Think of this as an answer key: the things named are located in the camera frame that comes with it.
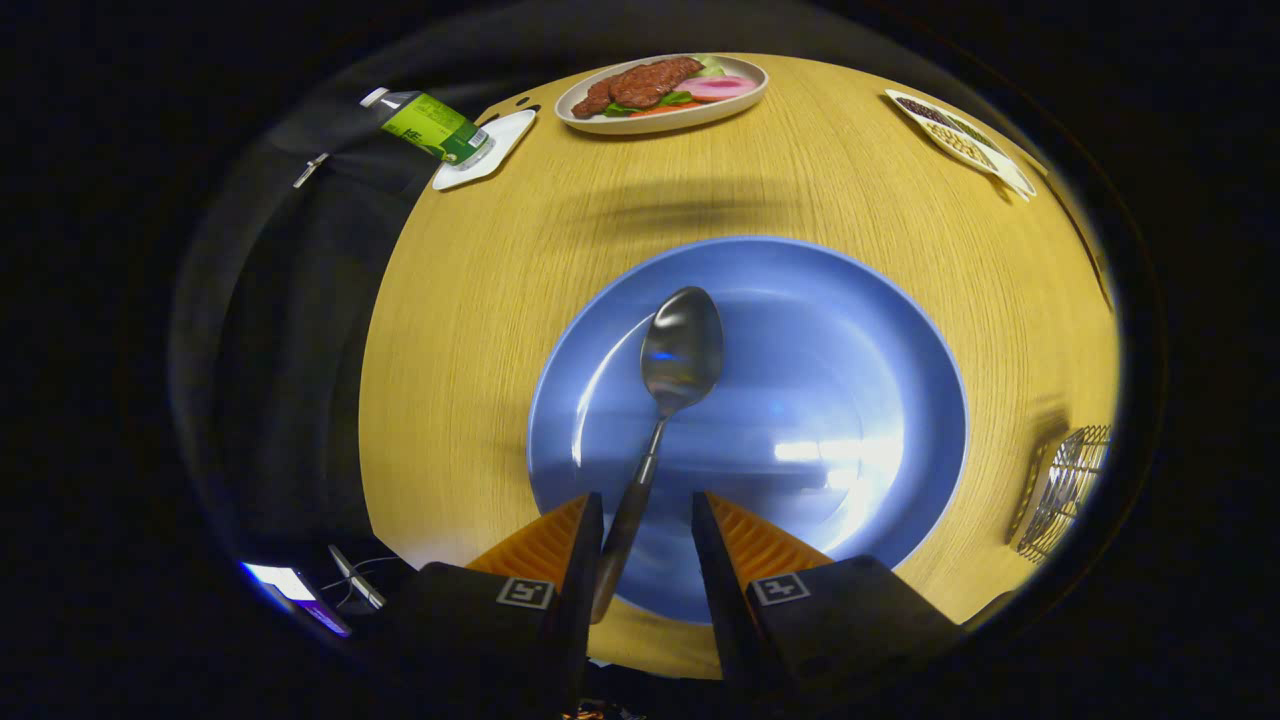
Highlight spoon with brown handle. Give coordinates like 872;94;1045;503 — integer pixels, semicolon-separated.
590;286;725;626

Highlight white laptop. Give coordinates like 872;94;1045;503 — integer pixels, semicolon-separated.
328;545;387;611

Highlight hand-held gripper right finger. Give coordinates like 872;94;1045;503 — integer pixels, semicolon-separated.
691;490;966;701

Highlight computer monitor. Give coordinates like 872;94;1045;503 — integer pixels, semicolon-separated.
241;562;353;638

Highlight metal wire basket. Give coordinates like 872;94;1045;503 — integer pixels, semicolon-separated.
1005;425;1113;563

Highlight white square coaster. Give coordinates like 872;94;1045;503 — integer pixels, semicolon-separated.
432;109;538;192

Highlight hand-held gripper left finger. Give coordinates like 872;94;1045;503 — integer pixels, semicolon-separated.
400;491;605;701

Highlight pink ham slice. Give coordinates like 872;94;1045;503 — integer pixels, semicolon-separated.
675;74;759;102

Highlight white divided bean dish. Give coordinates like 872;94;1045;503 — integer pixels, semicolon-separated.
885;89;1037;201

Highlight beige round food plate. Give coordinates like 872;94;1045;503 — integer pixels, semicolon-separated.
555;54;769;136

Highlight blue round plate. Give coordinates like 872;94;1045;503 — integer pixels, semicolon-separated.
527;236;969;626

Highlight black backdrop cloth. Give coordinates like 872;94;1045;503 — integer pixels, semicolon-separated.
170;30;541;601

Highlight green label plastic bottle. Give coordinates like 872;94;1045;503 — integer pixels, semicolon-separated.
360;88;495;167

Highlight brown meat piece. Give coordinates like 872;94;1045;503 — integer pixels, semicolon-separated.
571;57;704;119

